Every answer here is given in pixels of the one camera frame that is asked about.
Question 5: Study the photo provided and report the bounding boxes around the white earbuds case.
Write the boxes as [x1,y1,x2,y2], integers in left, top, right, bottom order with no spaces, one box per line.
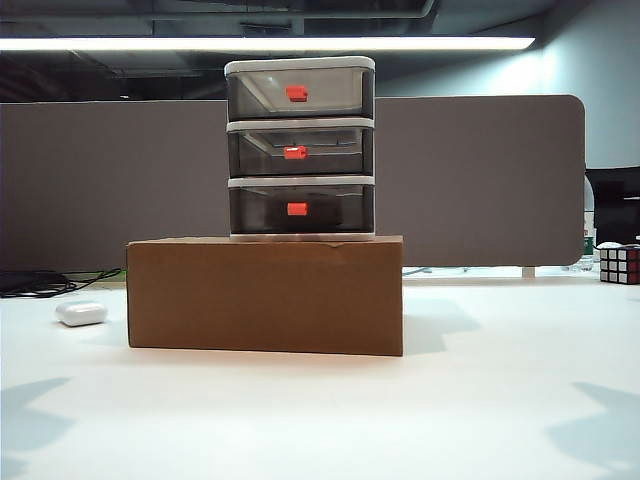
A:
[54,300,109,328]

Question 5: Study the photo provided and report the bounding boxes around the grey partition with rounded corner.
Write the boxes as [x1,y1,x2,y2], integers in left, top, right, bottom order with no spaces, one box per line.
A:
[374,94,587,269]

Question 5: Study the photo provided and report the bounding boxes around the white drawer cabinet frame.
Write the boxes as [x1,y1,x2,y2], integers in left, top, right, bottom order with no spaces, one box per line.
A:
[223,55,378,241]

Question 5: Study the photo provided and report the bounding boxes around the grey straight partition panel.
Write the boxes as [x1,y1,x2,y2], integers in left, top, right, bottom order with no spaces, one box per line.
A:
[0,101,232,274]

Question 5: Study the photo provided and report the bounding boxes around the smoky drawer with red handle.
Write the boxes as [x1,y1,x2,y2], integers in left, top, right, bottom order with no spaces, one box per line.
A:
[229,184,376,236]
[228,127,376,178]
[226,67,375,121]

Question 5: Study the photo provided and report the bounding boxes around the white ceiling light strip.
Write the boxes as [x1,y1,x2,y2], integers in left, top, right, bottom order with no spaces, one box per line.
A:
[0,35,537,53]

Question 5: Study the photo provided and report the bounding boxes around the Rubik's cube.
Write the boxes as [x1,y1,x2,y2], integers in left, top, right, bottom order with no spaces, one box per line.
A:
[598,243,640,287]

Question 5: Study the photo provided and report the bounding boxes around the brown cardboard box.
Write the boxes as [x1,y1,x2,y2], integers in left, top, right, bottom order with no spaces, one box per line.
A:
[125,234,406,358]

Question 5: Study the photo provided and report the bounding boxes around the thin black table cables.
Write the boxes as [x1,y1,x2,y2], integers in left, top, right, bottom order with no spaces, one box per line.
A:
[0,268,124,299]

